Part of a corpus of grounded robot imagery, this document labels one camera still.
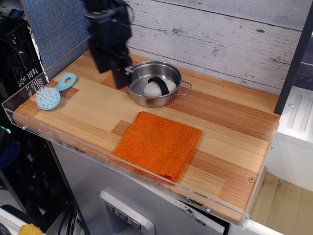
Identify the silver cabinet with dispenser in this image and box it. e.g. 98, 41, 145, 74
52, 143, 229, 235

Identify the black perforated crate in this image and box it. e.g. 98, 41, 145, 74
0, 23, 44, 102

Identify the small stainless steel pot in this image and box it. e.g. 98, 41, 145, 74
127, 61, 192, 108

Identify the clear acrylic table guard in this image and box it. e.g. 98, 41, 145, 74
4, 70, 279, 226

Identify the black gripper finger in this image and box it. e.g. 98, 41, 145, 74
111, 50, 133, 89
90, 47, 117, 73

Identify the blue fabric divider panel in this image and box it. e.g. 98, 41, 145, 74
21, 0, 90, 69

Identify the dark grey right post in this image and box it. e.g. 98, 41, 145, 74
274, 2, 313, 115

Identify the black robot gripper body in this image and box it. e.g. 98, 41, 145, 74
84, 0, 132, 53

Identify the white plush egg black band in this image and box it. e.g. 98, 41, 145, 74
144, 76, 177, 97

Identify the white ribbed side unit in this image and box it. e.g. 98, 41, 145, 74
265, 87, 313, 191

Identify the light blue scalp brush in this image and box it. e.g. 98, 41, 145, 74
36, 72, 76, 110

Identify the orange folded towel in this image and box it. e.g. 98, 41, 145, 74
113, 111, 202, 183

